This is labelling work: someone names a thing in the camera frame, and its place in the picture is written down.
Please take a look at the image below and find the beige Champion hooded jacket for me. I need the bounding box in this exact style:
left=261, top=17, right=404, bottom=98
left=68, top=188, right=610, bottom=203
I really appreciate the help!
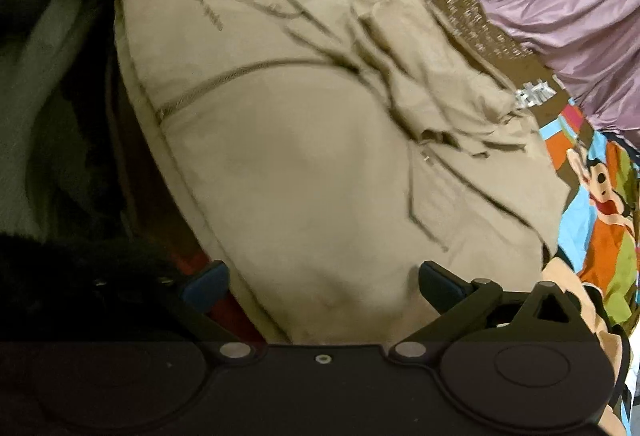
left=116, top=0, right=567, bottom=344

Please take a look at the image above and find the brown cartoon monkey bedsheet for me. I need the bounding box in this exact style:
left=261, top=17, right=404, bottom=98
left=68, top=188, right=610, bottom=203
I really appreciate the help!
left=150, top=0, right=640, bottom=436

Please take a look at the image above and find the grey trousers leg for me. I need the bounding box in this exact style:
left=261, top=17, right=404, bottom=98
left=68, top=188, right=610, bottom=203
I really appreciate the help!
left=1, top=0, right=92, bottom=240

